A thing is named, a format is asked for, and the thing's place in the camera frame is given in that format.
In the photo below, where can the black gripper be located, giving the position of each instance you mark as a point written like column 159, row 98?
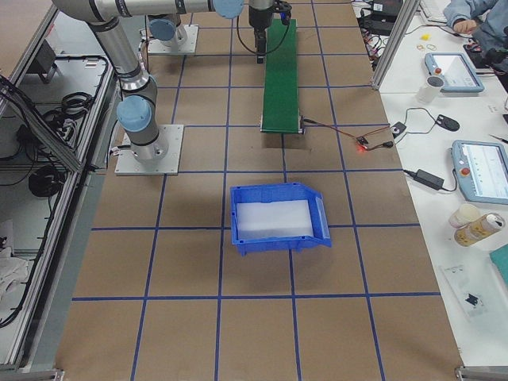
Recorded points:
column 258, row 19

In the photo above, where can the person blue sleeve forearm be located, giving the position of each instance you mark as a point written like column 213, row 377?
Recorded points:
column 490, row 32

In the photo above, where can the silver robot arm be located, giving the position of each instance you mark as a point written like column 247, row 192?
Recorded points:
column 226, row 9
column 137, row 112

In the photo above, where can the person hand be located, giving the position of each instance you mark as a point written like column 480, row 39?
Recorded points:
column 463, row 26

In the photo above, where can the green conveyor belt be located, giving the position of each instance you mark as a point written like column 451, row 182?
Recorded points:
column 280, row 109

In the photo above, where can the small red-lit circuit board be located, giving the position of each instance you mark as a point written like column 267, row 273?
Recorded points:
column 362, row 143

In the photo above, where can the black white small controller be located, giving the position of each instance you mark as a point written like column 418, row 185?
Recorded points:
column 397, row 130

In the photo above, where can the white paper cup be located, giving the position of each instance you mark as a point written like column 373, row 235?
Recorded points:
column 430, row 89

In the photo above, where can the blue plastic bin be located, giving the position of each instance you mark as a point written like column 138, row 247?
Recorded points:
column 277, row 217

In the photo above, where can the far teach pendant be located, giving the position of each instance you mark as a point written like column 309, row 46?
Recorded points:
column 455, row 70

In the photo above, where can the teach pendant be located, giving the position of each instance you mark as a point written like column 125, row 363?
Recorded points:
column 481, row 170
column 455, row 70

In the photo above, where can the black round puck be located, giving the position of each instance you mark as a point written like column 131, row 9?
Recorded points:
column 447, row 123

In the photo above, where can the black power adapter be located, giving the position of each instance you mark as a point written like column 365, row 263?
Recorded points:
column 430, row 180

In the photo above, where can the near teach pendant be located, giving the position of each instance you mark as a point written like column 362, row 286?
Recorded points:
column 481, row 170

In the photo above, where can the beige lidded cup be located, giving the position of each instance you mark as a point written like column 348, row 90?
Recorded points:
column 465, row 214

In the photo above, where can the yellow drink can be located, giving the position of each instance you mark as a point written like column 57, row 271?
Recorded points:
column 479, row 229

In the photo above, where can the teal notebook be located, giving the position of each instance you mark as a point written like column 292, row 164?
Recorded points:
column 499, row 258

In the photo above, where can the clear plastic bag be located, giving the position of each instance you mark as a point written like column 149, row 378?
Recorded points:
column 479, row 290

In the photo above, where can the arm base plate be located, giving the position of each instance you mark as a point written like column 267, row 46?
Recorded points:
column 159, row 158
column 170, row 40

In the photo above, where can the aluminium frame post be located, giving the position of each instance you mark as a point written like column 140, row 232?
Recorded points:
column 405, row 16

